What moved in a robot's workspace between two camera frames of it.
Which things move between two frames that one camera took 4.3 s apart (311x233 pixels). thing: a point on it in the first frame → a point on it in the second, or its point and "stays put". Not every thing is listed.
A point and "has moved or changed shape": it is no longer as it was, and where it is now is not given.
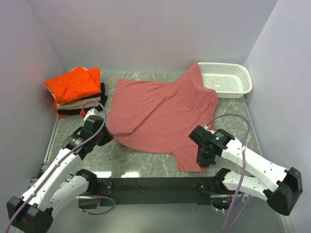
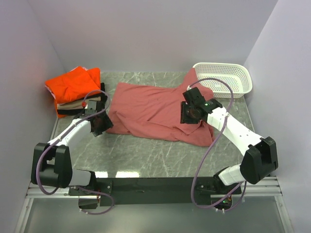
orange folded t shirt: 78,82 stays put
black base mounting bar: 155,191 stays put
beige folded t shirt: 86,103 stays put
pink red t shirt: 160,115 has moved or changed shape
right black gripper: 202,161 → 183,118
